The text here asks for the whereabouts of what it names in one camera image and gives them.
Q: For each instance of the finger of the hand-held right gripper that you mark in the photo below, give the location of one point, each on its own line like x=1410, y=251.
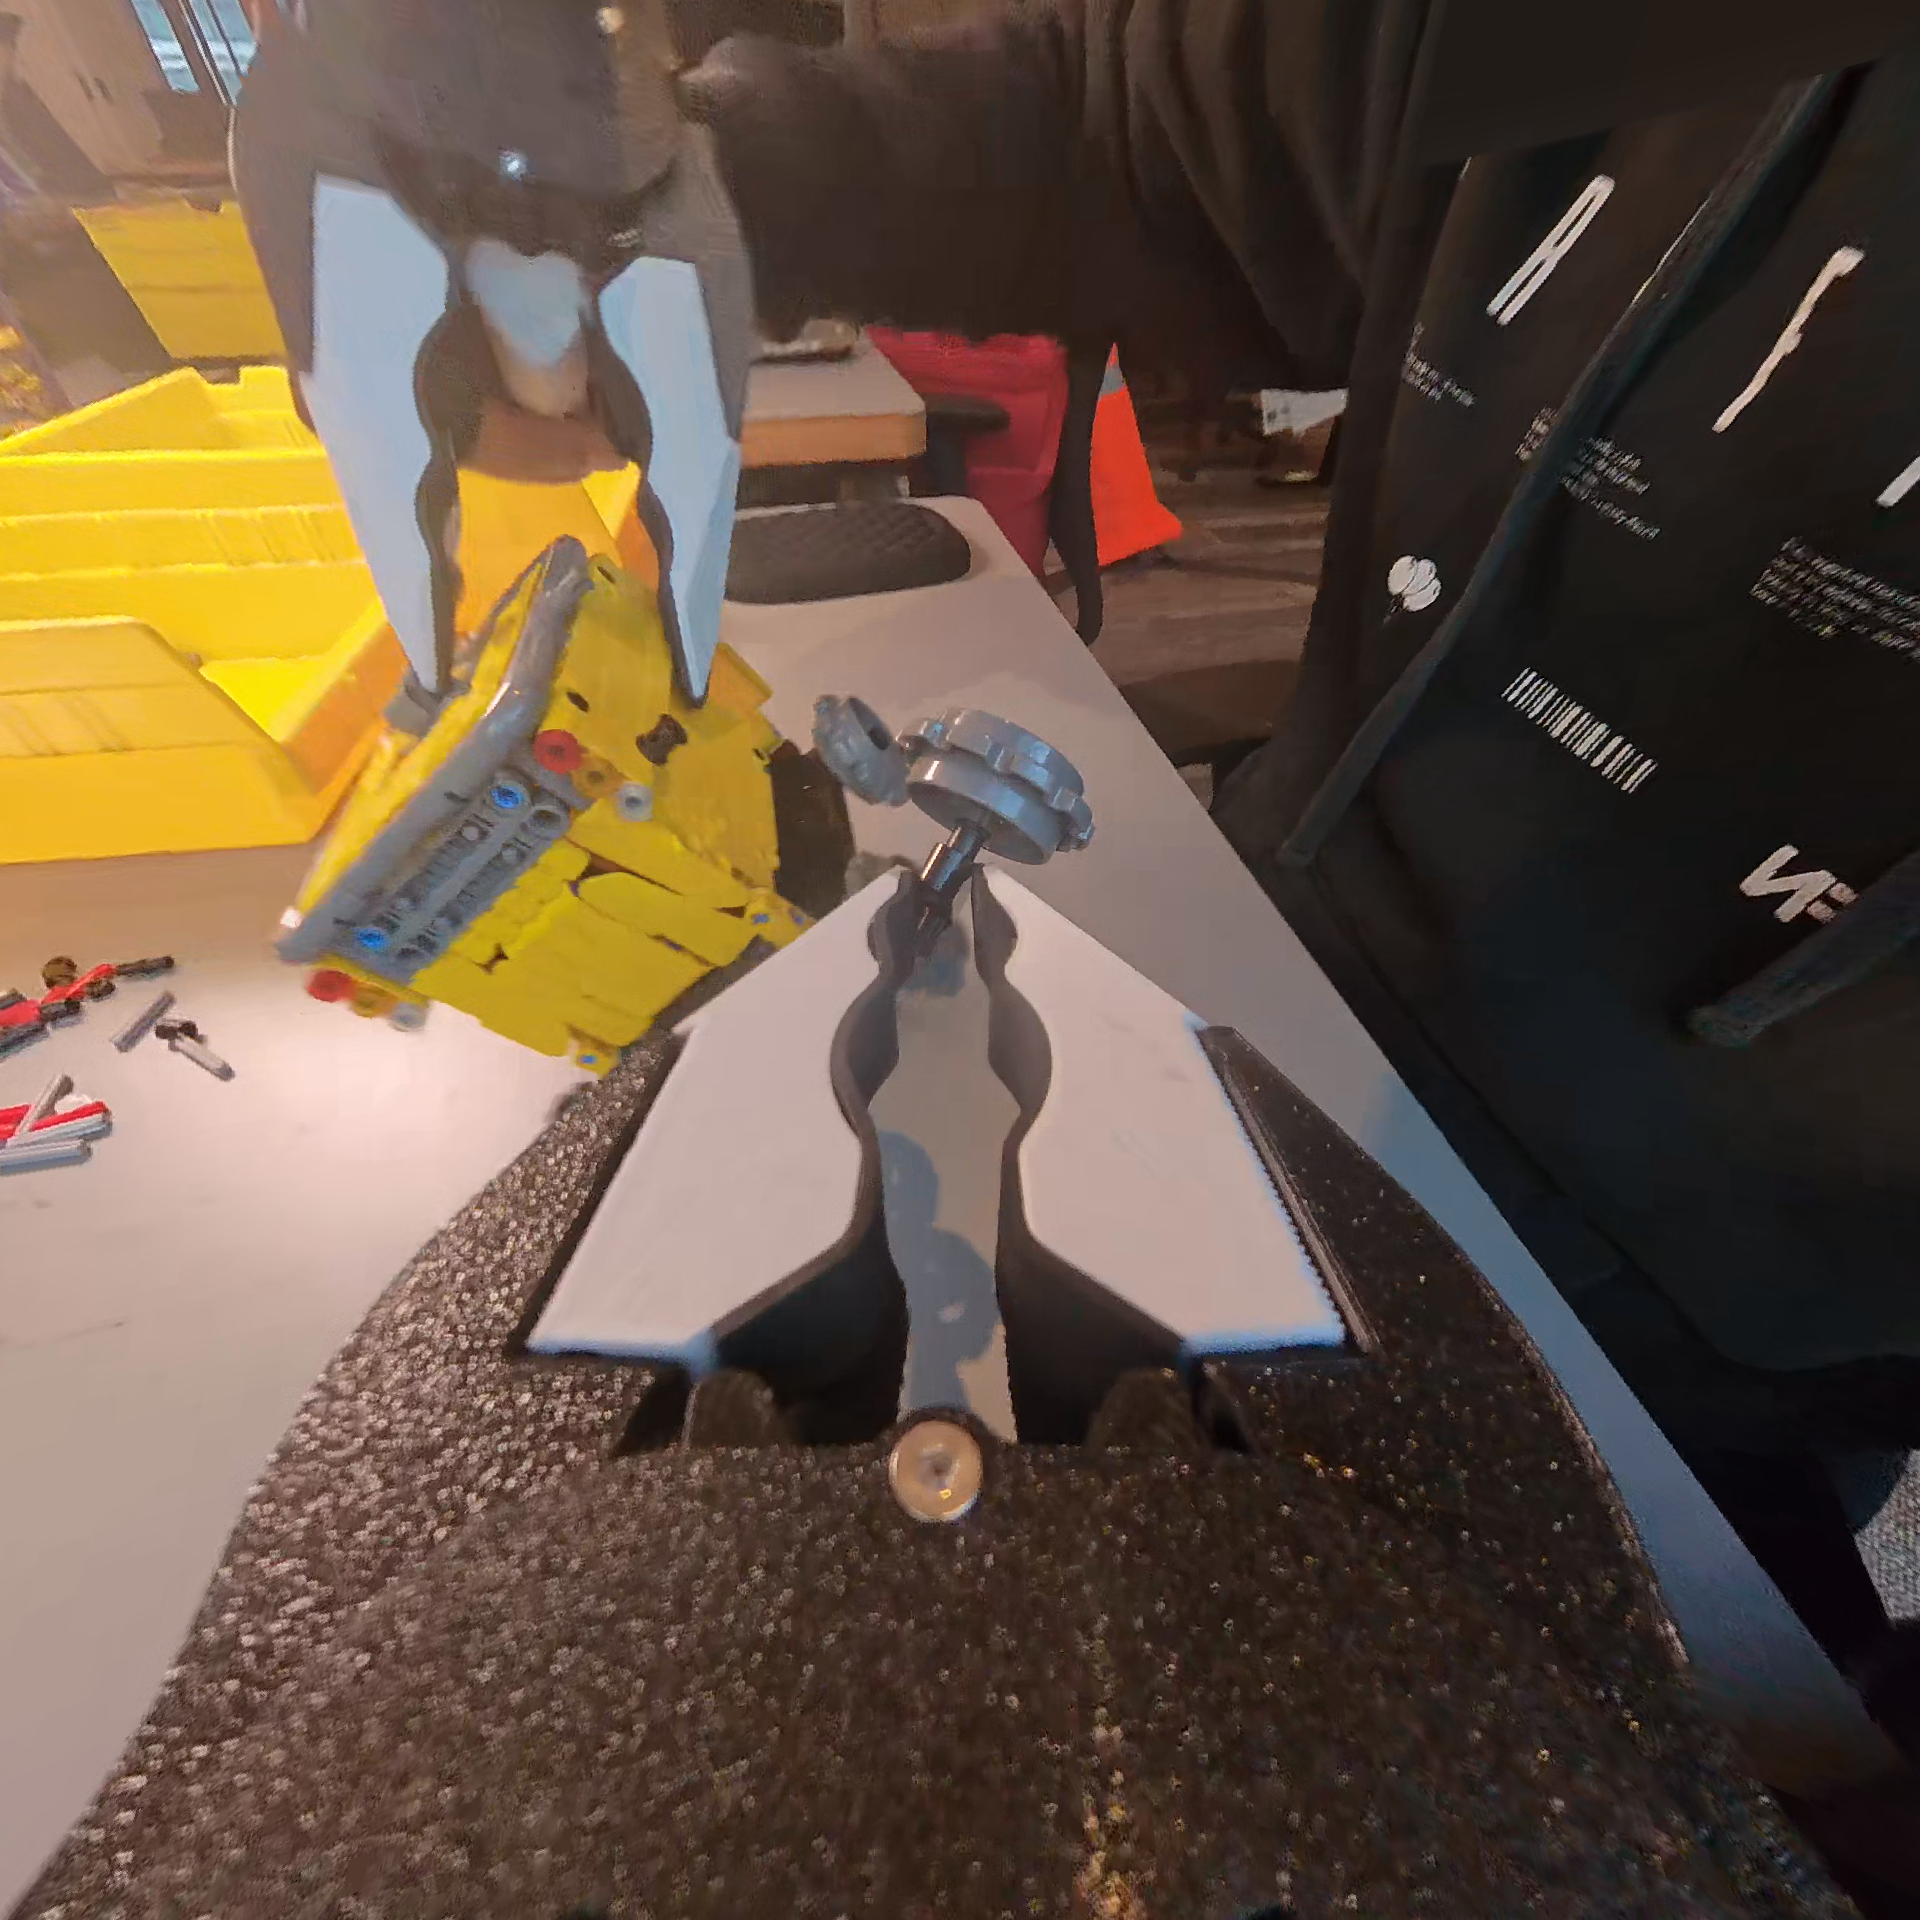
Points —
x=688, y=424
x=365, y=375

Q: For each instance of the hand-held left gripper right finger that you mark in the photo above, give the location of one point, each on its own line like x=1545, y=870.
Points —
x=1168, y=1188

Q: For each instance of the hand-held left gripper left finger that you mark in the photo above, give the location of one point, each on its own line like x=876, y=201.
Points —
x=708, y=1188

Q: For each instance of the yellow brick toy truck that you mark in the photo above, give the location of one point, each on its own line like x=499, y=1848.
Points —
x=647, y=901

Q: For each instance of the black brick beam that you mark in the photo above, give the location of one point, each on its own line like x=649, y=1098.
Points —
x=931, y=915

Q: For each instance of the grey axle pin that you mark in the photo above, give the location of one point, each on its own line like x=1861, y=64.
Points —
x=962, y=848

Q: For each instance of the grey desk with wooden edge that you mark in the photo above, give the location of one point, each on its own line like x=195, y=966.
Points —
x=827, y=397

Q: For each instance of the pale grey desk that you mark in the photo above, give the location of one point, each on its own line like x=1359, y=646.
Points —
x=225, y=1278

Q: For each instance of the red and black backpack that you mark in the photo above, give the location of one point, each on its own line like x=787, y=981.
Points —
x=974, y=437

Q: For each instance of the orange red cloth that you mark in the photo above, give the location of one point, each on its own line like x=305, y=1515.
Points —
x=1132, y=481

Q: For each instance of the pile of small brick parts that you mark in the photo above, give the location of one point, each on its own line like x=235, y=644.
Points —
x=42, y=1126

